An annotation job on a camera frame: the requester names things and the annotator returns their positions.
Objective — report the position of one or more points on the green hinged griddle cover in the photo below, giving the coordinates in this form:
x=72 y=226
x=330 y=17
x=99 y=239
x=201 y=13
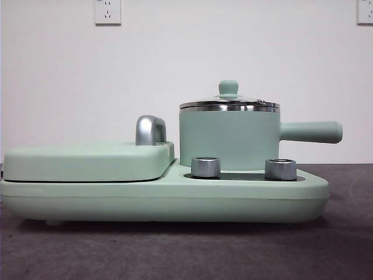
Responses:
x=81 y=160

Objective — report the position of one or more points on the white wall socket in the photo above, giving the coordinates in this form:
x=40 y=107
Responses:
x=365 y=11
x=107 y=11

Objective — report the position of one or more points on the glass lid with green knob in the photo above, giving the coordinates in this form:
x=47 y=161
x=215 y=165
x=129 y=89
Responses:
x=228 y=87

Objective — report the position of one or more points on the green breakfast machine base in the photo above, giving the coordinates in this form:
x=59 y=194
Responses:
x=204 y=198

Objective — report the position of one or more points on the silver control knob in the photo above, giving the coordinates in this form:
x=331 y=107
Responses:
x=281 y=169
x=205 y=167

